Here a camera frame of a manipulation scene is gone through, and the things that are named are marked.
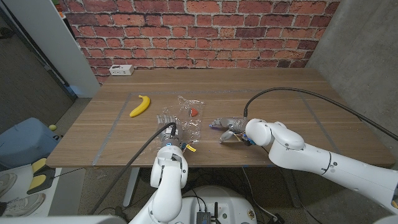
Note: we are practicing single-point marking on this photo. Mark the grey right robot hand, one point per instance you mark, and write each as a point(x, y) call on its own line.
point(233, 124)

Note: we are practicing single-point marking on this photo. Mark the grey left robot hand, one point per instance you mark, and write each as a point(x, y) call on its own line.
point(178, 133)

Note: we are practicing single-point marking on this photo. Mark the clear plastic wrap sheet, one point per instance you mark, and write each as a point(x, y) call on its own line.
point(189, 124)

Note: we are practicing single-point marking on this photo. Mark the small red grey item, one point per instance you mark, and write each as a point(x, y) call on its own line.
point(194, 112)

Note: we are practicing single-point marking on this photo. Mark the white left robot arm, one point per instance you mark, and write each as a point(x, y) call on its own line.
point(168, 186)

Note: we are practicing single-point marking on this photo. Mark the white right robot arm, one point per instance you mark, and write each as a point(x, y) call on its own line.
point(311, 158)

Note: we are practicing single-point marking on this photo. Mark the yellow banana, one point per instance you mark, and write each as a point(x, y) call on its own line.
point(141, 107)

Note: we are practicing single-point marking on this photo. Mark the black floor fan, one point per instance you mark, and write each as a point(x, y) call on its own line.
point(145, 175)

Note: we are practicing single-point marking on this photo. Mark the metal table leg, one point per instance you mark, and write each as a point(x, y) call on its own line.
point(292, 189)
point(132, 189)

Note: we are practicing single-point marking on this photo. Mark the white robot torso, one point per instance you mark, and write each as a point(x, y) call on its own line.
point(224, 202)

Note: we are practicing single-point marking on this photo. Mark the white power strip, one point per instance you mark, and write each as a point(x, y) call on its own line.
point(121, 70)

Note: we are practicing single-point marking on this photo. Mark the grey electronics box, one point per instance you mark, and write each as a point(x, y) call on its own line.
point(203, 218)

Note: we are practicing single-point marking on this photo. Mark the brick print backdrop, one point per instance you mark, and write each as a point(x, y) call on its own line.
point(199, 31)

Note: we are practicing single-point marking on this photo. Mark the small yellow-green ball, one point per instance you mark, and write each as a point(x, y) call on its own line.
point(52, 127)

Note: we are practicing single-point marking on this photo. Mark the yellow black foot pedal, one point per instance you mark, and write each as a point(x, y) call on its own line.
point(38, 182)

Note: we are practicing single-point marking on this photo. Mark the white upright panel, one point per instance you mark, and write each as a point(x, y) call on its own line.
point(53, 40)

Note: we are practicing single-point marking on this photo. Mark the blue plastic bin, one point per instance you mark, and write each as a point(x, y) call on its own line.
point(21, 143)

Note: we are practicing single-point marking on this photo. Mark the white sneaker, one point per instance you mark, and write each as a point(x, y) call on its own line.
point(7, 183)
point(25, 205)

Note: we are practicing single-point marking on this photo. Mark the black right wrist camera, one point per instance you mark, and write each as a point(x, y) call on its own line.
point(247, 140)

